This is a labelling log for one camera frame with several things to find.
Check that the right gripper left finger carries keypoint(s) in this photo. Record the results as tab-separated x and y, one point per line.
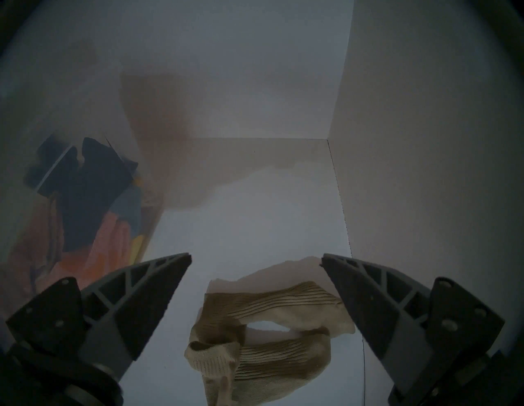
135	303

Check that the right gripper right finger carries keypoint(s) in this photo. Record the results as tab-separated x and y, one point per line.
380	311

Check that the beige ribbed sock pair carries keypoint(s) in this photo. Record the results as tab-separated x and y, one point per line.
286	307

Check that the clear plastic storage bin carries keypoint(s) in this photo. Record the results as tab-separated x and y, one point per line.
82	102

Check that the yellow cloth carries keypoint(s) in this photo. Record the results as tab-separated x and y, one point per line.
137	245

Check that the peach pink cloth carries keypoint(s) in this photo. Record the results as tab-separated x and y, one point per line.
102	253

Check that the black sock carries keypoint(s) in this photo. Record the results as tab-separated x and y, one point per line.
98	192
45	172

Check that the white wardrobe carcass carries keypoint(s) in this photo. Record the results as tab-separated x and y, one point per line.
409	122

